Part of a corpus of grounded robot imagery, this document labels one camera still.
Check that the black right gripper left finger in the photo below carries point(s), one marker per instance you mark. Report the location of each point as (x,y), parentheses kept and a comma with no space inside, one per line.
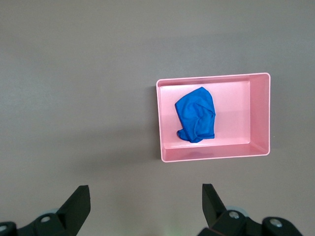
(71,214)

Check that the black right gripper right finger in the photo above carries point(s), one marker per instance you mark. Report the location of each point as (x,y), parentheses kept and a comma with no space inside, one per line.
(216,216)

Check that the blue cloth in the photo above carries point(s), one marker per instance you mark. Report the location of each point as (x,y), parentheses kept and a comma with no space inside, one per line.
(197,115)

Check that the pink plastic bin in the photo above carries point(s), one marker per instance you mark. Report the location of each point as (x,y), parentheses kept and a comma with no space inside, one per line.
(236,118)

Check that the brown table cover sheet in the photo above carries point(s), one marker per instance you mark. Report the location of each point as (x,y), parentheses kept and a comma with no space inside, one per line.
(73,73)

